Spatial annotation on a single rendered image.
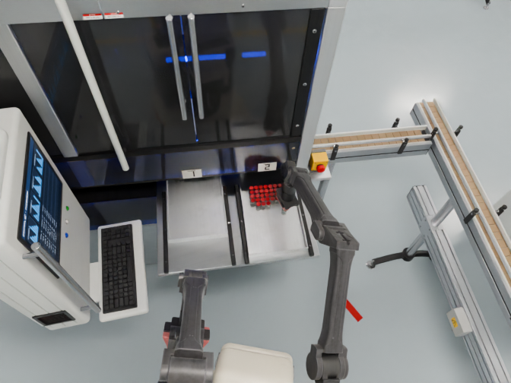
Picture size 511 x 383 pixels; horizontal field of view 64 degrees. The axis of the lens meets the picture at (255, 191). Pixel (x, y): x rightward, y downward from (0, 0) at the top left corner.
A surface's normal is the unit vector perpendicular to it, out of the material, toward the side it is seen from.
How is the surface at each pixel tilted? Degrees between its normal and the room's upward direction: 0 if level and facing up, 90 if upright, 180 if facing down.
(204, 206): 0
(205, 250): 0
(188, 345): 41
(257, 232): 0
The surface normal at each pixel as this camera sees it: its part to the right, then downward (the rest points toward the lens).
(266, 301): 0.04, -0.54
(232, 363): 0.14, -0.96
